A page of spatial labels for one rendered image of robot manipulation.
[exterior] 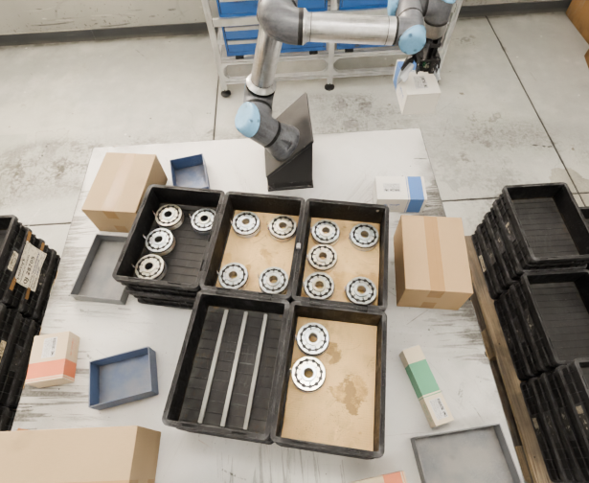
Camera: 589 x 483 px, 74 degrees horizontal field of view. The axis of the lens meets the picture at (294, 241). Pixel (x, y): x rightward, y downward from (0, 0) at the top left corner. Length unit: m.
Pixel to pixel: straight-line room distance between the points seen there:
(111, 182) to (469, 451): 1.60
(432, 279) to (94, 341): 1.22
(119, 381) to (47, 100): 2.82
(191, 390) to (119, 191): 0.84
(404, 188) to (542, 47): 2.74
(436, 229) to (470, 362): 0.47
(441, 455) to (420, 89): 1.21
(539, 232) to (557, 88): 1.88
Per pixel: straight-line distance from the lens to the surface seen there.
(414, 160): 1.92
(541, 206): 2.25
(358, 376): 1.28
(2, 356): 2.21
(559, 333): 2.08
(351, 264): 1.41
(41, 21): 4.49
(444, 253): 1.47
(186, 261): 1.48
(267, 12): 1.28
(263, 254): 1.43
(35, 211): 3.12
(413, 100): 1.55
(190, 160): 1.89
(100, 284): 1.71
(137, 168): 1.77
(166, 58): 3.90
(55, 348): 1.60
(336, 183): 1.77
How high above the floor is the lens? 2.08
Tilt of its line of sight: 59 degrees down
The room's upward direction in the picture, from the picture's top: 4 degrees counter-clockwise
